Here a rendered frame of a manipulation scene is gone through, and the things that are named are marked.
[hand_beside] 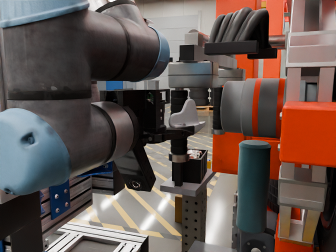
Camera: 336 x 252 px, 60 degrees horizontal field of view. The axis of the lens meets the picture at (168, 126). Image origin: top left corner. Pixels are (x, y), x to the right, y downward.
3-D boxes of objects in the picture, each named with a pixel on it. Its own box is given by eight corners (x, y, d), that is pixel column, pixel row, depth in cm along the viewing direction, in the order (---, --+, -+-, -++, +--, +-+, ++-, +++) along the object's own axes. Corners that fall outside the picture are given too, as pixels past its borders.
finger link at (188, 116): (216, 98, 51) (173, 100, 45) (215, 131, 51) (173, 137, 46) (204, 97, 53) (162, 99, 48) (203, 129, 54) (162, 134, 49)
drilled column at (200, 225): (199, 259, 151) (201, 181, 144) (181, 255, 154) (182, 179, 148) (205, 249, 160) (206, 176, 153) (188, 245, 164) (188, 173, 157)
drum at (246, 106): (319, 147, 60) (325, 77, 57) (217, 139, 68) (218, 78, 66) (315, 135, 72) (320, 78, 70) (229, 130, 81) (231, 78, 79)
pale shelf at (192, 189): (195, 197, 125) (195, 190, 125) (159, 191, 132) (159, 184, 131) (219, 169, 164) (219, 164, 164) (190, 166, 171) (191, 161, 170)
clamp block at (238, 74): (242, 85, 85) (243, 67, 84) (212, 85, 88) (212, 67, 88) (245, 85, 89) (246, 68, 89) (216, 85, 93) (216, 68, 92)
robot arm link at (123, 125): (117, 170, 33) (62, 162, 36) (137, 160, 37) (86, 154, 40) (116, 104, 32) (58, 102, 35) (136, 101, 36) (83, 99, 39)
